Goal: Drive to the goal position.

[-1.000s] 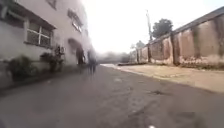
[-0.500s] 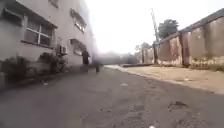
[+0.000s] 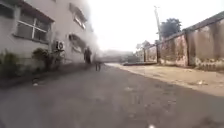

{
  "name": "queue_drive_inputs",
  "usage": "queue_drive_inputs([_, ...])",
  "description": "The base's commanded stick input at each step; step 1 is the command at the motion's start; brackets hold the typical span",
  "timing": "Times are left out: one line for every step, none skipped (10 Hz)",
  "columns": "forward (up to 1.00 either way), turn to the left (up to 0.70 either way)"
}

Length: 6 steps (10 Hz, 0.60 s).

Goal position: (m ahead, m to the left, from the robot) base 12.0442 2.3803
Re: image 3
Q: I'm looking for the distant hazy building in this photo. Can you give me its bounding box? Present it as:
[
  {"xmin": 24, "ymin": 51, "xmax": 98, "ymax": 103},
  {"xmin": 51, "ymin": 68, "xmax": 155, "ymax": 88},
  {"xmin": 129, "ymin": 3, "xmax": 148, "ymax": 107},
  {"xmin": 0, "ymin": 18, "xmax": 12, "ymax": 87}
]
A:
[{"xmin": 99, "ymin": 49, "xmax": 137, "ymax": 64}]

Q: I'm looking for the person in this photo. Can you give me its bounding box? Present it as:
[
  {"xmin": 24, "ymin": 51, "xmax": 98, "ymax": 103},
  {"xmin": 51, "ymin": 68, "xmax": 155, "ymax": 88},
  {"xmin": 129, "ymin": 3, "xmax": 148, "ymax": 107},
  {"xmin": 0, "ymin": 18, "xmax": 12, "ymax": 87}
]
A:
[{"xmin": 83, "ymin": 46, "xmax": 93, "ymax": 66}]

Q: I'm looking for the grey-brown paved road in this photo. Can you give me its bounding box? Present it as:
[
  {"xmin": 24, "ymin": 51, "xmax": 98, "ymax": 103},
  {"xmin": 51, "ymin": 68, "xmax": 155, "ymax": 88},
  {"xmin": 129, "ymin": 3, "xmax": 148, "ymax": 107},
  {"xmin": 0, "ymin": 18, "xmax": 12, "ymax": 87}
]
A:
[{"xmin": 0, "ymin": 63, "xmax": 224, "ymax": 128}]

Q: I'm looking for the utility pole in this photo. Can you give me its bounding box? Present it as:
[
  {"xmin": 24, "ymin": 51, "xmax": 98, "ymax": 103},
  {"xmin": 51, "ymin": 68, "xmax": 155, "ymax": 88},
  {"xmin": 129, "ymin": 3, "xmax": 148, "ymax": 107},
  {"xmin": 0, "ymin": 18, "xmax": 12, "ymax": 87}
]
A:
[{"xmin": 153, "ymin": 5, "xmax": 164, "ymax": 42}]

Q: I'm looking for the green bush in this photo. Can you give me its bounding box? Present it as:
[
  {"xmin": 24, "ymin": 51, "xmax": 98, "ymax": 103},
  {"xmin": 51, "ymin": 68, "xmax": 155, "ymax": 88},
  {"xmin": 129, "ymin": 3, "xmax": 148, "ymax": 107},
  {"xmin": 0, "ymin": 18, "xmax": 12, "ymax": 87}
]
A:
[
  {"xmin": 31, "ymin": 47, "xmax": 65, "ymax": 72},
  {"xmin": 0, "ymin": 49, "xmax": 22, "ymax": 80}
]

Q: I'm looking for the dark leafy tree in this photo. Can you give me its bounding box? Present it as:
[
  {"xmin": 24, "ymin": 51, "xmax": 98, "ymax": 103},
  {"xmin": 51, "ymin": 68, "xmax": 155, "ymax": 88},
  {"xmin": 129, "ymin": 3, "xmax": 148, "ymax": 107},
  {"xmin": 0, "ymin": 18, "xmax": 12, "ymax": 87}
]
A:
[{"xmin": 158, "ymin": 17, "xmax": 183, "ymax": 40}]

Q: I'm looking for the grey building with windows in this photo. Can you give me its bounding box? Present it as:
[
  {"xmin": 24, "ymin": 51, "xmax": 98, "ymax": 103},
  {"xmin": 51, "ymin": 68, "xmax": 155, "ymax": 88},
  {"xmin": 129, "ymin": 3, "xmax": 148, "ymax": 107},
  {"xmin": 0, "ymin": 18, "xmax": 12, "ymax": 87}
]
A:
[{"xmin": 0, "ymin": 0, "xmax": 101, "ymax": 69}]

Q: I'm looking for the weathered stained wall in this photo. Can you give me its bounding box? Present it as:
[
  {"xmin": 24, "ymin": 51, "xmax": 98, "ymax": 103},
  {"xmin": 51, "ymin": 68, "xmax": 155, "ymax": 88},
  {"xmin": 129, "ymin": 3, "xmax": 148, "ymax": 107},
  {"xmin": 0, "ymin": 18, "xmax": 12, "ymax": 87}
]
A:
[{"xmin": 134, "ymin": 10, "xmax": 224, "ymax": 72}]

